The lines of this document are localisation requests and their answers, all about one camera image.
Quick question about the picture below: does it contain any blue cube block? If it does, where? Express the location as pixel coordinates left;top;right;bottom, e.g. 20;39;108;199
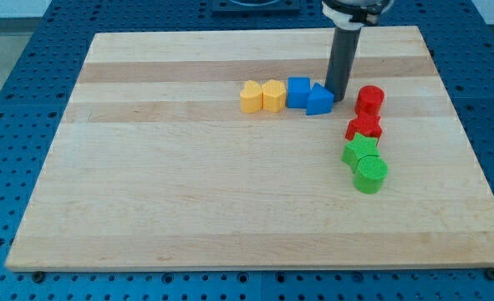
287;77;311;109

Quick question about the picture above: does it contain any yellow pentagon block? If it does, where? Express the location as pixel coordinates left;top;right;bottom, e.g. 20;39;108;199
262;79;287;112

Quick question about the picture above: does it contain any green cylinder block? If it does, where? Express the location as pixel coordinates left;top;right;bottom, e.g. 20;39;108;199
353;156;389;194

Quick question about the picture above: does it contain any red cylinder block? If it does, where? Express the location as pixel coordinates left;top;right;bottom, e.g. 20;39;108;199
354;85;385;115

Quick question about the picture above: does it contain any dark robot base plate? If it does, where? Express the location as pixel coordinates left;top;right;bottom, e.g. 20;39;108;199
209;0;301;15

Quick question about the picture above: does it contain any green star block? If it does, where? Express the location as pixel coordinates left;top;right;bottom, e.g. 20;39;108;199
341;133;379;173

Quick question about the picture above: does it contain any blue triangle block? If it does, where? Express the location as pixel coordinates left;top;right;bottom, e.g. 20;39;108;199
306;83;334;115

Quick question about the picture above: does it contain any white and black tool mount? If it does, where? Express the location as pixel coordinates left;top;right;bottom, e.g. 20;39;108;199
321;0;394;31

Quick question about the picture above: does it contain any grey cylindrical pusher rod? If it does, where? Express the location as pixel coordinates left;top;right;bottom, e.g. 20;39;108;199
324;27;361;102

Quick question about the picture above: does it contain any wooden board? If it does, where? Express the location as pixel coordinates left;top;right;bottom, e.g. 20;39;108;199
5;26;494;272

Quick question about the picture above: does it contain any red star block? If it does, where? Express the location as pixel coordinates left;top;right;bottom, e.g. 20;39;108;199
345;112;383;140

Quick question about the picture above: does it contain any yellow heart block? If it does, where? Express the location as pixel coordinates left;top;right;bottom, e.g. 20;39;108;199
239;80;263;113

